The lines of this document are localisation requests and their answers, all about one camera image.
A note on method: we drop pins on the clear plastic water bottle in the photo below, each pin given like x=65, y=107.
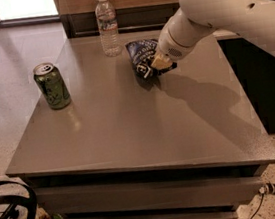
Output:
x=108, y=28

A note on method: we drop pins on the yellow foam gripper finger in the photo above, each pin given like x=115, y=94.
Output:
x=161, y=62

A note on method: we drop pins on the blue chip bag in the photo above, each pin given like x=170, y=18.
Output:
x=142, y=54

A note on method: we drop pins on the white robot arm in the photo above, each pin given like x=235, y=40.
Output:
x=253, y=20

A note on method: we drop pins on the grey drawer cabinet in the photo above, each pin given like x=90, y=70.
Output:
x=187, y=145

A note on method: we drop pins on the green soda can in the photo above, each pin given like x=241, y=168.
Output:
x=51, y=84

